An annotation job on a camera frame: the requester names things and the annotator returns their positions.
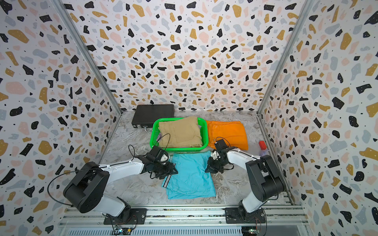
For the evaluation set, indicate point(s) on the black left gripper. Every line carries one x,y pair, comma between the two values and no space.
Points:
169,171

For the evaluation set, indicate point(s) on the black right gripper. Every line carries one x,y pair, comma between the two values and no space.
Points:
209,168

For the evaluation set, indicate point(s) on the teal pants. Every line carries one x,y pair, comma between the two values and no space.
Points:
191,181

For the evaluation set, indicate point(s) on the orange pants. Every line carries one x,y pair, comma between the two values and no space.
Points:
233,132

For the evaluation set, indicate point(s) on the beige pants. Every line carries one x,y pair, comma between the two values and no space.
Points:
183,133

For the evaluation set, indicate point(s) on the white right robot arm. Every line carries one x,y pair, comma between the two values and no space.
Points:
264,176

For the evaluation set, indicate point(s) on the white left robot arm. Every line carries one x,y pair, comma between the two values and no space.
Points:
86,190

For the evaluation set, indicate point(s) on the green plastic basket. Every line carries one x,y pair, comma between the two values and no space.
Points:
156,136

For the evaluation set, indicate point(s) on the small purple toy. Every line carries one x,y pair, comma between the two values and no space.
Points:
264,152

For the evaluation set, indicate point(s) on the red block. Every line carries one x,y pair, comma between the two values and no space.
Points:
262,145

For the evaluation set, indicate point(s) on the black flat box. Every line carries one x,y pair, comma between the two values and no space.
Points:
146,115

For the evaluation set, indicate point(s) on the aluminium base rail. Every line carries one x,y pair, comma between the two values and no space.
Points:
194,220

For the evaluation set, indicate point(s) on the silver corner post left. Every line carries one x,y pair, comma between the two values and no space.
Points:
62,12

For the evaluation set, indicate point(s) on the silver corner post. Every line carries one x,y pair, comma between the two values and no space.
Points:
299,24
62,12

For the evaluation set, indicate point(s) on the silver corner post right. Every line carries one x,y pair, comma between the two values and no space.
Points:
299,24

